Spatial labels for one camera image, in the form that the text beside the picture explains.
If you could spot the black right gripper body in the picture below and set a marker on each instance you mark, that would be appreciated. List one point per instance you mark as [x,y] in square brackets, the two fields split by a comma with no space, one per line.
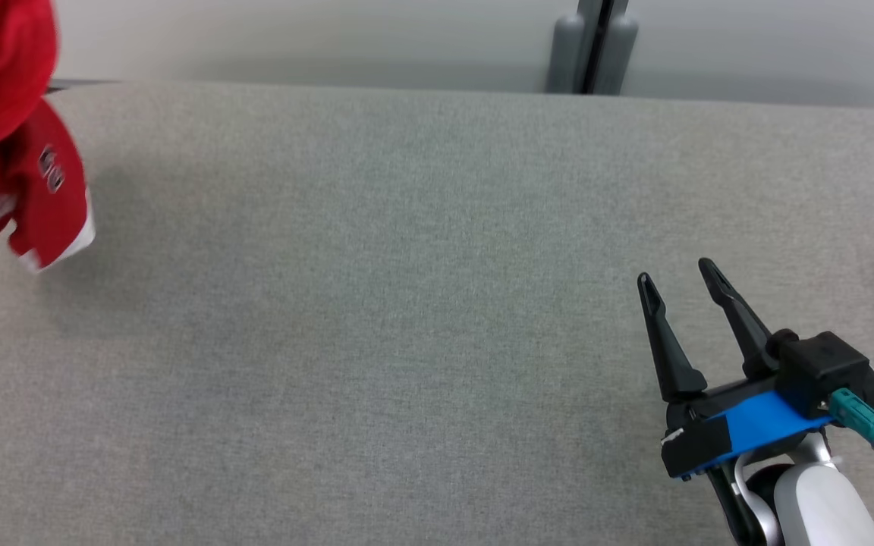
[699,436]

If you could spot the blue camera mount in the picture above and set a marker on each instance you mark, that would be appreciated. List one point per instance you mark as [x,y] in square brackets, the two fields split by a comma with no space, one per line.
[763,421]

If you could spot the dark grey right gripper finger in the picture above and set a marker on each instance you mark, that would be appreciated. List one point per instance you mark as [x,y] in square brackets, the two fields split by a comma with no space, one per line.
[744,326]
[668,349]

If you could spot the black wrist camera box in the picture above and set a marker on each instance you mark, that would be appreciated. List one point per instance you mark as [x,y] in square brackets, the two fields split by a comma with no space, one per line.
[824,368]

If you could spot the grey partition post with slot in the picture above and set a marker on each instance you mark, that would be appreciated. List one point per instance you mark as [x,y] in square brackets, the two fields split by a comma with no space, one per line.
[562,53]

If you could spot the red garment with small logo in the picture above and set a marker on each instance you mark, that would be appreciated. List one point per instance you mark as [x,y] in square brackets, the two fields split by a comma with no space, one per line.
[35,197]

